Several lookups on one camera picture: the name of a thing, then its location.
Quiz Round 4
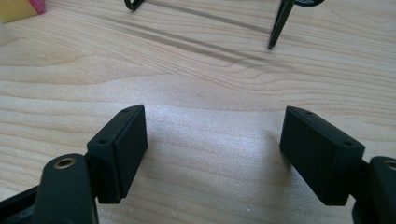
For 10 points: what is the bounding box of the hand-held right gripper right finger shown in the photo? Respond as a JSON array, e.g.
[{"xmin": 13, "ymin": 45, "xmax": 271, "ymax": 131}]
[{"xmin": 279, "ymin": 105, "xmax": 366, "ymax": 206}]

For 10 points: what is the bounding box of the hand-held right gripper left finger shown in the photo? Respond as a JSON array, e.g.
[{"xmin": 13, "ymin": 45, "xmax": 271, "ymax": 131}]
[{"xmin": 86, "ymin": 104, "xmax": 149, "ymax": 204}]

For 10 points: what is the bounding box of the yellow and pink sponge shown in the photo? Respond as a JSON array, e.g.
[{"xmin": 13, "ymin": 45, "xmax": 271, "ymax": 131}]
[{"xmin": 0, "ymin": 0, "xmax": 47, "ymax": 24}]

